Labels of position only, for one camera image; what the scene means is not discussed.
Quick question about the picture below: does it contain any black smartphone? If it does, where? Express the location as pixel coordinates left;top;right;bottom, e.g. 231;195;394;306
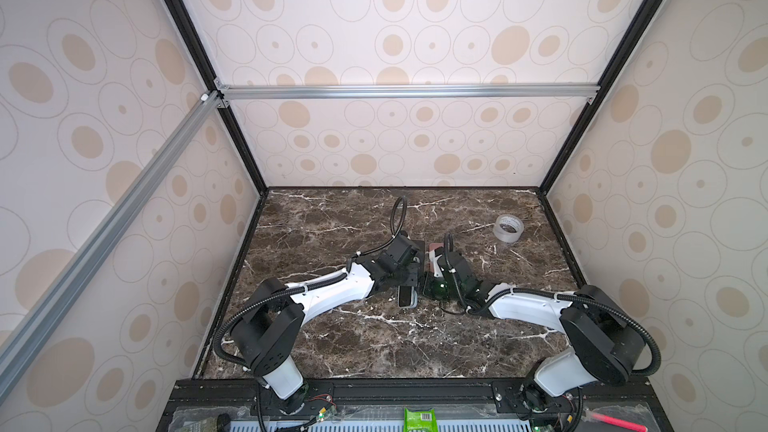
397;286;418;309

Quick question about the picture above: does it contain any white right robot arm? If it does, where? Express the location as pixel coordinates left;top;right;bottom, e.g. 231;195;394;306
423;244;652;401

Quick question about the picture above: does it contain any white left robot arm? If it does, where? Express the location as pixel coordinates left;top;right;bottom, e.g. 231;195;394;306
215;238;424;401

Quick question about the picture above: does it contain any clear tape roll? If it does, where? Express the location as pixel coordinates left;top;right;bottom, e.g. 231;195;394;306
493;214;525;244

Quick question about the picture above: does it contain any pink pen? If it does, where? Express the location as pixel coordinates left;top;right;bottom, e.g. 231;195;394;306
585;411;648;432

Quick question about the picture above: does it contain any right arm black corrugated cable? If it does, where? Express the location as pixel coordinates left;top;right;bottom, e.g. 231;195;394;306
440;232;662;378

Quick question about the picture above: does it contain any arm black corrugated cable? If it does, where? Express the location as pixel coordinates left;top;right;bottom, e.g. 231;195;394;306
440;232;662;378
212;194;409;368

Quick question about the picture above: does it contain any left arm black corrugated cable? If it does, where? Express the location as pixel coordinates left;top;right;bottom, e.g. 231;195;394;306
212;194;409;368

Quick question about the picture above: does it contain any back aluminium frame rail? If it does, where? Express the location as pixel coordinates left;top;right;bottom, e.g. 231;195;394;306
220;83;600;100

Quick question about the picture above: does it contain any aluminium frame rail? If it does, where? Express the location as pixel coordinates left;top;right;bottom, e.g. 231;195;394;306
1;90;223;401
220;83;600;100

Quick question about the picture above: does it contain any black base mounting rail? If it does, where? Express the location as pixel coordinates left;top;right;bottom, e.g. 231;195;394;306
157;377;673;431

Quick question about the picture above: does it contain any left aluminium frame rail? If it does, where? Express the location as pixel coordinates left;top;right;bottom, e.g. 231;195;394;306
1;90;223;401

